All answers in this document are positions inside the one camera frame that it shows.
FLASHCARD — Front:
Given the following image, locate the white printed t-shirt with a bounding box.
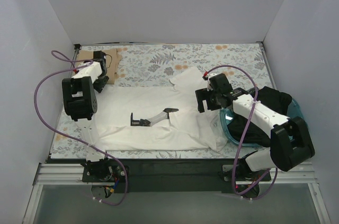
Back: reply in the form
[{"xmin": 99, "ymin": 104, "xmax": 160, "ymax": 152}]
[{"xmin": 61, "ymin": 67, "xmax": 231, "ymax": 153}]

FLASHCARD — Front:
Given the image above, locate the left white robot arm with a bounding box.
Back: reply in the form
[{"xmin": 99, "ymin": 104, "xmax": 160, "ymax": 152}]
[{"xmin": 61, "ymin": 51, "xmax": 113, "ymax": 182}]

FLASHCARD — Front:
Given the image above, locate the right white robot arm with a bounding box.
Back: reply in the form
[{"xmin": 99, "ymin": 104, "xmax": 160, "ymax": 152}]
[{"xmin": 195, "ymin": 74, "xmax": 315, "ymax": 180}]

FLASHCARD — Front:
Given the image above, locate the teal plastic basket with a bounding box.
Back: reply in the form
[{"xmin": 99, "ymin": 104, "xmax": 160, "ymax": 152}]
[{"xmin": 219, "ymin": 86, "xmax": 303, "ymax": 147}]

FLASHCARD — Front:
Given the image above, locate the folded tan t-shirt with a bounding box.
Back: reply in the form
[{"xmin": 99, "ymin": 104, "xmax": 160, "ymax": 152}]
[{"xmin": 77, "ymin": 49, "xmax": 122, "ymax": 85}]

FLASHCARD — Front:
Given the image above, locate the floral table cloth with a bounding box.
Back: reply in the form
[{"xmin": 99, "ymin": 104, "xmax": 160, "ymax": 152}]
[{"xmin": 50, "ymin": 43, "xmax": 276, "ymax": 160}]

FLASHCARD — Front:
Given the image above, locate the black t-shirt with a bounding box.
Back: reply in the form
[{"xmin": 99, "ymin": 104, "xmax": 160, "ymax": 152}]
[{"xmin": 233, "ymin": 93, "xmax": 288, "ymax": 144}]

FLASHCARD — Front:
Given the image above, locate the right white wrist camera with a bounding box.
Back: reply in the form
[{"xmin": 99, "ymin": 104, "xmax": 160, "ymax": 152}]
[{"xmin": 203, "ymin": 72, "xmax": 217, "ymax": 91}]

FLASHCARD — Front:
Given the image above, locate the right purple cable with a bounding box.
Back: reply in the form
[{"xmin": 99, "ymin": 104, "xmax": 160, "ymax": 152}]
[{"xmin": 205, "ymin": 65, "xmax": 278, "ymax": 201}]

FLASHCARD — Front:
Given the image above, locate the purple cable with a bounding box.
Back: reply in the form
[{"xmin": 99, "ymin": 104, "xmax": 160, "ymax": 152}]
[
  {"xmin": 35, "ymin": 50, "xmax": 130, "ymax": 205},
  {"xmin": 205, "ymin": 65, "xmax": 278, "ymax": 201}
]

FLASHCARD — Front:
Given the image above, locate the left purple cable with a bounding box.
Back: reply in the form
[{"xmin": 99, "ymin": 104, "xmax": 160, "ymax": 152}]
[{"xmin": 35, "ymin": 50, "xmax": 130, "ymax": 205}]

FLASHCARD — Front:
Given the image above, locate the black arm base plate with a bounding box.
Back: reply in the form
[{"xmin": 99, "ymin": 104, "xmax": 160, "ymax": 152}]
[{"xmin": 82, "ymin": 158, "xmax": 272, "ymax": 198}]

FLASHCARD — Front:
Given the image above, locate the aluminium frame rail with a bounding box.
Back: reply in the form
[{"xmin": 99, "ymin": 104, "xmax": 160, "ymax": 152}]
[{"xmin": 23, "ymin": 162, "xmax": 331, "ymax": 223}]

